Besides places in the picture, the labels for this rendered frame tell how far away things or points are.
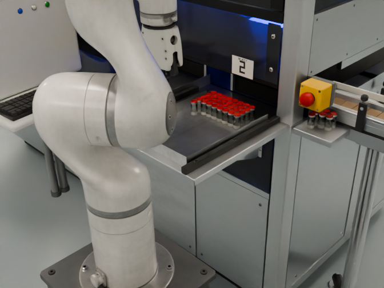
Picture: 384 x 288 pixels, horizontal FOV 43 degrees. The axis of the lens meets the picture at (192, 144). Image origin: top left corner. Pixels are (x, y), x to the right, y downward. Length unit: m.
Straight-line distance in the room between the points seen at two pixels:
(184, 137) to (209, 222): 0.63
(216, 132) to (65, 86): 0.73
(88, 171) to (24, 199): 2.01
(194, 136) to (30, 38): 0.86
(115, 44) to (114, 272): 0.43
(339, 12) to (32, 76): 1.18
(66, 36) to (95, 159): 1.31
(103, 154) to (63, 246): 1.62
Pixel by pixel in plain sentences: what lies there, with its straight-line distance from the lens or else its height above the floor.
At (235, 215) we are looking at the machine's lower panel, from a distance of 1.84.
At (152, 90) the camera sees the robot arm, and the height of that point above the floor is 1.28.
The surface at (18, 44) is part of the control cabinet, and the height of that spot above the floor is 0.99.
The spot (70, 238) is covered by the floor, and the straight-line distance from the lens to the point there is 2.49.
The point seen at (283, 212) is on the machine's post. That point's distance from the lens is 1.67.
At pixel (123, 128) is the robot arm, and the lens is 0.75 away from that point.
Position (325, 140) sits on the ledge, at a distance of 1.45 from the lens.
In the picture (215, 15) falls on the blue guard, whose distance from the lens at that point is 1.57.
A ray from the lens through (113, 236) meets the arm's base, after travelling 0.89.
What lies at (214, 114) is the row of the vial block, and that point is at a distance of 1.50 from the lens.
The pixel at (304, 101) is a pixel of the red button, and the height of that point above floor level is 1.00.
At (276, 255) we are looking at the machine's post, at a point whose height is 0.36.
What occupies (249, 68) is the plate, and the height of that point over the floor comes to 1.02.
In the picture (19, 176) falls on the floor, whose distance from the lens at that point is 3.03.
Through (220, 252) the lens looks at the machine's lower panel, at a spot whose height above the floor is 0.21.
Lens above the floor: 1.58
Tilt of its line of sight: 30 degrees down
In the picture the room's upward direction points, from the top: 1 degrees counter-clockwise
